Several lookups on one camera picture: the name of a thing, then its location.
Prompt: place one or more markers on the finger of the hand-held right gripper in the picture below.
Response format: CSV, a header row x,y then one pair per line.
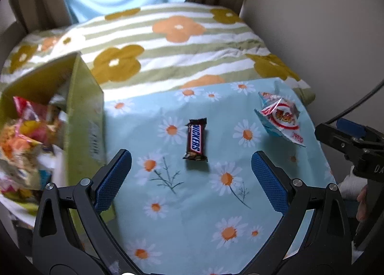
x,y
351,126
336,140

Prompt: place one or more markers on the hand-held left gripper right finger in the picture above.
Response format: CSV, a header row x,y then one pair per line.
x,y
270,182

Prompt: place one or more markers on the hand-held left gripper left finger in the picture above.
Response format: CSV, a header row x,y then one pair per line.
x,y
112,179

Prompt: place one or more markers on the yellow-green cardboard box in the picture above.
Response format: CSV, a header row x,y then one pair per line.
x,y
84,107

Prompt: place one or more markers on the brown chocolate bar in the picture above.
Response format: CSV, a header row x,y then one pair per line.
x,y
195,140

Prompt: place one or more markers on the person's right hand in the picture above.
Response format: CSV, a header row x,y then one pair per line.
x,y
362,206

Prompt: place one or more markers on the blue white red-label snack packet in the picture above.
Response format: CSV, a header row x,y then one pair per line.
x,y
282,119

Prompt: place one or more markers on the light blue daisy cloth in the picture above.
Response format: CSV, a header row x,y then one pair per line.
x,y
195,218

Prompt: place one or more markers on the pile of mixed snack packets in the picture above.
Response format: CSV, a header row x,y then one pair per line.
x,y
24,143

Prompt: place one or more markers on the green striped flower blanket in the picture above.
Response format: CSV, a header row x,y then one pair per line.
x,y
180,52

